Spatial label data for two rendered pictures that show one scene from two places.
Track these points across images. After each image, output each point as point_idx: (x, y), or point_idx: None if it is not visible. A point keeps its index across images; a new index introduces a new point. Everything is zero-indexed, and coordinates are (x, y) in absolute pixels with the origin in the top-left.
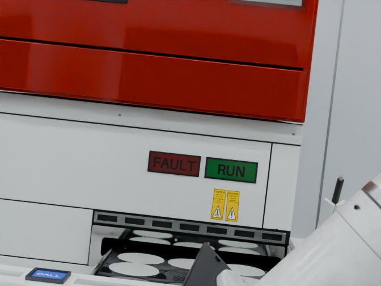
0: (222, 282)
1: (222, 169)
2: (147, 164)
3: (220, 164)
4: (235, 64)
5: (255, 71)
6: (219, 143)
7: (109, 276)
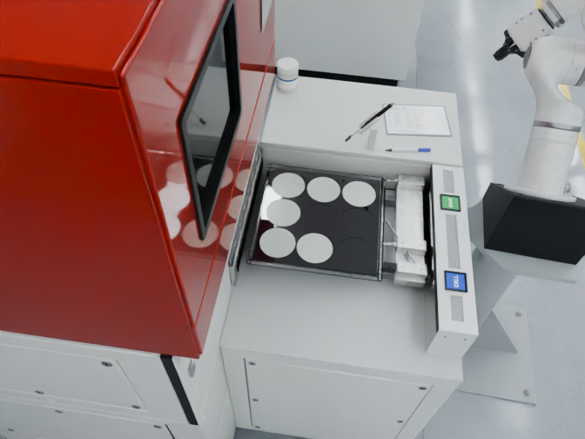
0: (561, 198)
1: None
2: None
3: None
4: (264, 77)
5: (267, 68)
6: None
7: (341, 262)
